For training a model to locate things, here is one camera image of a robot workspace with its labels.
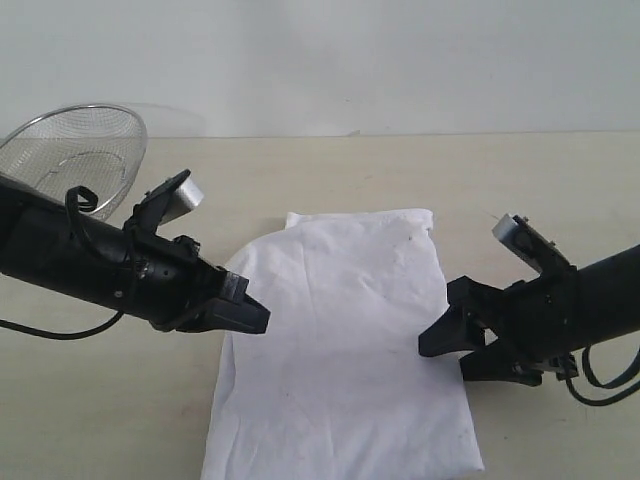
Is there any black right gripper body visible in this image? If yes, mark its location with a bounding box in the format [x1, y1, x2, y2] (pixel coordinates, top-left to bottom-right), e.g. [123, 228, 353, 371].
[479, 272, 585, 370]

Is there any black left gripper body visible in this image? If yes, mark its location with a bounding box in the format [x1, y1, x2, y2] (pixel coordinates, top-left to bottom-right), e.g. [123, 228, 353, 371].
[123, 232, 228, 333]

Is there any white t-shirt red logo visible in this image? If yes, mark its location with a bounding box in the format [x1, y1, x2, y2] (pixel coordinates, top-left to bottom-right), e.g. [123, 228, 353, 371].
[201, 208, 484, 479]

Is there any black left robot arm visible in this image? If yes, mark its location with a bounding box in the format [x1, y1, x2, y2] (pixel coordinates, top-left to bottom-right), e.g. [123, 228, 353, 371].
[1, 170, 270, 334]

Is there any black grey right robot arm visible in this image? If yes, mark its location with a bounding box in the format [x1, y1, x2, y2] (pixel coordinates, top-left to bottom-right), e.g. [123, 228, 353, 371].
[418, 247, 639, 387]

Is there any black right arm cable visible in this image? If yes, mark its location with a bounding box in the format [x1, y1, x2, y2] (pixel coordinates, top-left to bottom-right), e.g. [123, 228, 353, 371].
[564, 344, 640, 407]

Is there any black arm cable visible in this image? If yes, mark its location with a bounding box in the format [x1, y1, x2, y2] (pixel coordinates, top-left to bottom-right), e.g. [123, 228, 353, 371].
[564, 344, 640, 407]
[0, 185, 136, 341]

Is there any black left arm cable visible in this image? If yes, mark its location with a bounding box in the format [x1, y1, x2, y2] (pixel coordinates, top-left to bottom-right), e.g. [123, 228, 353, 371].
[0, 185, 136, 341]

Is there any metal mesh strainer bowl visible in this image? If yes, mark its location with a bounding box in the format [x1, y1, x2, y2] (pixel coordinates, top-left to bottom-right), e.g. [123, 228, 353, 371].
[1, 104, 148, 221]

